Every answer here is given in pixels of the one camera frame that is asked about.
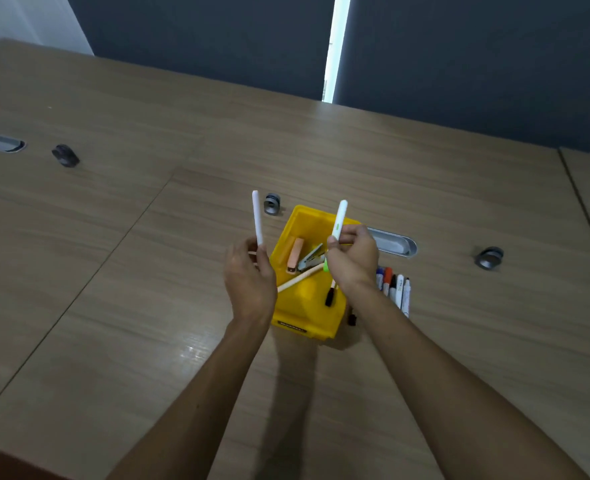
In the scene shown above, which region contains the person's right hand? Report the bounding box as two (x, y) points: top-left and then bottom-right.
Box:
(326, 224), (380, 292)

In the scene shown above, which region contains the person's left hand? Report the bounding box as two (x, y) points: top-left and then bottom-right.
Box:
(224, 237), (278, 324)

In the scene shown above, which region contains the white marker with green cap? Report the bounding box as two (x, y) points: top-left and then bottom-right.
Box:
(323, 199), (349, 274)

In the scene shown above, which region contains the white pen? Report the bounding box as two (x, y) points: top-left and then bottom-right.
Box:
(252, 190), (264, 247)

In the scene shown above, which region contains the person's right forearm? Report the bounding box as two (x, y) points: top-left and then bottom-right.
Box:
(341, 280), (590, 480)

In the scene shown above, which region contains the person's left forearm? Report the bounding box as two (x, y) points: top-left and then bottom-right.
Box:
(106, 315), (273, 480)

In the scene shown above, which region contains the silver staple remover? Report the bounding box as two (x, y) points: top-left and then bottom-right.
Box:
(297, 243), (327, 273)

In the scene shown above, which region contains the peach stapler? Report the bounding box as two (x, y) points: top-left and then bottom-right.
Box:
(286, 237), (306, 274)

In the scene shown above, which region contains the cream pencil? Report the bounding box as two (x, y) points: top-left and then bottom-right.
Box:
(276, 263), (326, 294)

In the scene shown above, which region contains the yellow plastic bin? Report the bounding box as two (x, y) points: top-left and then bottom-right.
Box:
(269, 205), (363, 341)

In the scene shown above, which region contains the black cable grommet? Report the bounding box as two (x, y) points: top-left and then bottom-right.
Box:
(51, 144), (81, 169)

